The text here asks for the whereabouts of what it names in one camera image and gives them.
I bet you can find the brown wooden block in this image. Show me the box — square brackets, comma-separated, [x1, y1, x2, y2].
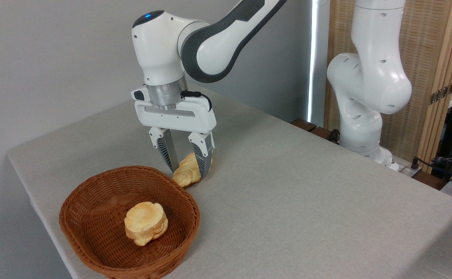
[290, 118, 317, 133]
[412, 170, 448, 191]
[311, 127, 341, 145]

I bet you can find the wooden rattan folding screen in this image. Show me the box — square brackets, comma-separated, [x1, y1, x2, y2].
[324, 0, 452, 173]

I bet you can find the black cable bundle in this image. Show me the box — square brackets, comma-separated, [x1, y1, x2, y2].
[410, 153, 452, 186]

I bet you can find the grey tablecloth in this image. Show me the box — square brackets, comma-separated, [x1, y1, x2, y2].
[7, 83, 452, 279]

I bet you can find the long croissant bread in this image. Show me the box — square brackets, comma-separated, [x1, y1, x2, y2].
[172, 152, 213, 188]

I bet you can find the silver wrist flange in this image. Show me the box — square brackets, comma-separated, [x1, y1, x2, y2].
[145, 76, 190, 110]

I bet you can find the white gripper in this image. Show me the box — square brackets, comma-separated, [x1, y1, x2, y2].
[131, 87, 217, 179]

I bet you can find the brown wicker basket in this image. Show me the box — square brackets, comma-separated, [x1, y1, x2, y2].
[59, 165, 201, 279]

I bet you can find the round flat bread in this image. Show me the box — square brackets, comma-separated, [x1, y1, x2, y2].
[124, 201, 169, 246]

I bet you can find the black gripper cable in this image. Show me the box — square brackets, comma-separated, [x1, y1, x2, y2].
[180, 90, 213, 112]

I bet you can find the brass screen hinge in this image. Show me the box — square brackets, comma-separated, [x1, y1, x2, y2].
[430, 83, 452, 105]

